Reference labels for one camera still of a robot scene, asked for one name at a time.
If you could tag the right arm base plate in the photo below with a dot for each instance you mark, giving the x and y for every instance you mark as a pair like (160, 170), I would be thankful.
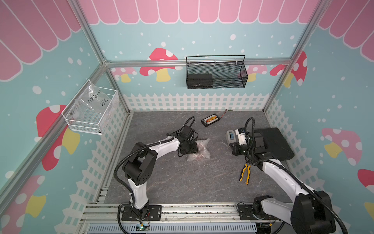
(246, 212)

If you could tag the black plastic tool case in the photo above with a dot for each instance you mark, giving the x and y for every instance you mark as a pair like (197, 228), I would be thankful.
(276, 146)

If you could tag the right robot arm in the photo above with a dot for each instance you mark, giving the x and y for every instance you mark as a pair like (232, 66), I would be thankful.
(311, 211)

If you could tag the yellow blue pliers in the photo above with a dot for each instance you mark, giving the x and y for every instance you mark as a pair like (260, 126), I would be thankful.
(245, 173)

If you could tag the white ribbed cable duct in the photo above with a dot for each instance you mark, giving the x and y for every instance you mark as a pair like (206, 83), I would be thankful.
(192, 228)

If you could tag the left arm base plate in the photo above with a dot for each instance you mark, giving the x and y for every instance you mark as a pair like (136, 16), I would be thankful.
(147, 213)

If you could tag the white blue tape dispenser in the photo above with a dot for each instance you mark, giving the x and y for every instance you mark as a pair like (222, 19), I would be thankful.
(231, 137)

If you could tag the clear bubble wrap sheet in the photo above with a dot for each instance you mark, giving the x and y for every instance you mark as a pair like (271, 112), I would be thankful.
(202, 149)

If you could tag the clear plastic labelled bag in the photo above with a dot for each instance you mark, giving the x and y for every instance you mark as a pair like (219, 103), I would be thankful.
(93, 102)

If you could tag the black box in basket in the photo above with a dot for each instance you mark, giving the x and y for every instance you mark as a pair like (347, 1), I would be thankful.
(199, 81)

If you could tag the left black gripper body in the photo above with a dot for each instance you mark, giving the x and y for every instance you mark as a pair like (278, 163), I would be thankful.
(189, 148)

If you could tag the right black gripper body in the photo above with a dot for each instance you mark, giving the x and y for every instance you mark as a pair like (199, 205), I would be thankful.
(242, 151)

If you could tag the red enamel mug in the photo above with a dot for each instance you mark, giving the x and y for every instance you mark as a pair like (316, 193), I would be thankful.
(201, 157)

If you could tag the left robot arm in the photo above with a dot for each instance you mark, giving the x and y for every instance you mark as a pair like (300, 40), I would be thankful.
(135, 169)

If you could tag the black mesh wall basket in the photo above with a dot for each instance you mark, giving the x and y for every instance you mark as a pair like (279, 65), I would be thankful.
(228, 70)

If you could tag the black battery charger board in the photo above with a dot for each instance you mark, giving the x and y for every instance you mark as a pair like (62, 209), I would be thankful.
(208, 121)

